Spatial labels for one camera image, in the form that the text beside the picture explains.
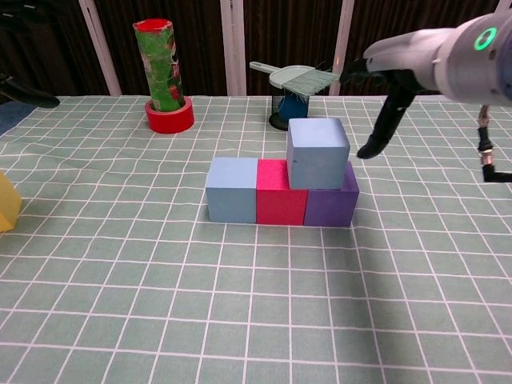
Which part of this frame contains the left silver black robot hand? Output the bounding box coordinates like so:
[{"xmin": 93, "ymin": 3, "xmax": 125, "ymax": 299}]
[{"xmin": 0, "ymin": 71, "xmax": 61, "ymax": 109}]

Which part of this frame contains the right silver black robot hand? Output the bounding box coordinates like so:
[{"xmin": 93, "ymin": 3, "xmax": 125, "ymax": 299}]
[{"xmin": 338, "ymin": 28, "xmax": 457, "ymax": 160}]

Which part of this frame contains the yellow foam cube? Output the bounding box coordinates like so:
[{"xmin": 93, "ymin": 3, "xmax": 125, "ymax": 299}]
[{"xmin": 0, "ymin": 168, "xmax": 23, "ymax": 234}]

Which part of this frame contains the light blue foam cube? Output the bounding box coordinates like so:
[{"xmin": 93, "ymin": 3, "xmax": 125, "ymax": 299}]
[
  {"xmin": 286, "ymin": 118, "xmax": 351, "ymax": 190},
  {"xmin": 206, "ymin": 157, "xmax": 260, "ymax": 224}
]

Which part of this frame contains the purple foam cube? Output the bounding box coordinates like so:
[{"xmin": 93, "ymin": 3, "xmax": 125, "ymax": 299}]
[{"xmin": 303, "ymin": 161, "xmax": 360, "ymax": 228}]

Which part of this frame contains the pink foam cube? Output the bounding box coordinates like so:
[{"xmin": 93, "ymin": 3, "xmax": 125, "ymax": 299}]
[{"xmin": 255, "ymin": 158, "xmax": 309, "ymax": 226}]

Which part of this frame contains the teal hand brush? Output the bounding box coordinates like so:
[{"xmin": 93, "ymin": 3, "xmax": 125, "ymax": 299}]
[{"xmin": 249, "ymin": 61, "xmax": 342, "ymax": 98}]

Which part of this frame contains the green can with red lid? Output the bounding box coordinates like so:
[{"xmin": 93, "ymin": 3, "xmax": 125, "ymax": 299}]
[{"xmin": 133, "ymin": 18, "xmax": 187, "ymax": 113}]

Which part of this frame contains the red tape roll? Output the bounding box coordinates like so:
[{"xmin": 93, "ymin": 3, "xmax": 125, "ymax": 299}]
[{"xmin": 144, "ymin": 95, "xmax": 196, "ymax": 134}]

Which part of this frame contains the green checked tablecloth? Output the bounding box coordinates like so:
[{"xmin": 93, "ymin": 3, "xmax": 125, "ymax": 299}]
[{"xmin": 0, "ymin": 94, "xmax": 512, "ymax": 384}]

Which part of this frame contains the white partition frame post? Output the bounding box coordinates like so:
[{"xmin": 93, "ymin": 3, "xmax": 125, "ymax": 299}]
[
  {"xmin": 219, "ymin": 0, "xmax": 247, "ymax": 96},
  {"xmin": 78, "ymin": 0, "xmax": 122, "ymax": 96},
  {"xmin": 328, "ymin": 0, "xmax": 355, "ymax": 96}
]

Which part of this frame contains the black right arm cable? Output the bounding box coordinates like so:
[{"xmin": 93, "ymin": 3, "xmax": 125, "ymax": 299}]
[{"xmin": 475, "ymin": 104, "xmax": 512, "ymax": 184}]

